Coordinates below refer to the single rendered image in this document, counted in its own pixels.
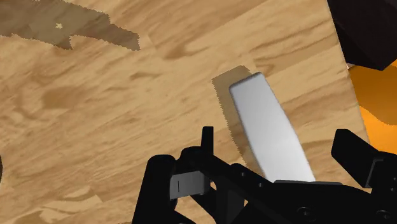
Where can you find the white flat rectangular slab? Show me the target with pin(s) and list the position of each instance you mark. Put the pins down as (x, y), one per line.
(266, 124)

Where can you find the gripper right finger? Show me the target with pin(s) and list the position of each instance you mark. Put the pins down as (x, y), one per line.
(356, 153)

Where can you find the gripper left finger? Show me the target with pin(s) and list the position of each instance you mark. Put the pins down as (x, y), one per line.
(159, 186)

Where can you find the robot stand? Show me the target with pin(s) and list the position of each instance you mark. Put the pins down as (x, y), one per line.
(366, 28)

